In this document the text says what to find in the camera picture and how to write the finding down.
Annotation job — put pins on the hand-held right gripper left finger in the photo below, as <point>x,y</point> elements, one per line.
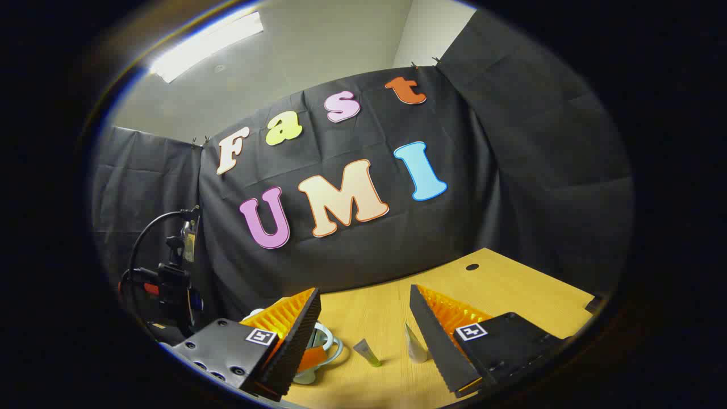
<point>298,341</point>

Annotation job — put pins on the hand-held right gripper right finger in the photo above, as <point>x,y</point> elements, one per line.
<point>434,335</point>

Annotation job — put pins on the white and green cream tube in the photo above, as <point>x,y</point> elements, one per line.
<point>414,346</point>

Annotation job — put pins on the light blue small suitcase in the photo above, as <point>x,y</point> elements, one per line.
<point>326,341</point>

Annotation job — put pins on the grey tube with green cap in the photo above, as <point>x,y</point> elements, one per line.
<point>366,352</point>

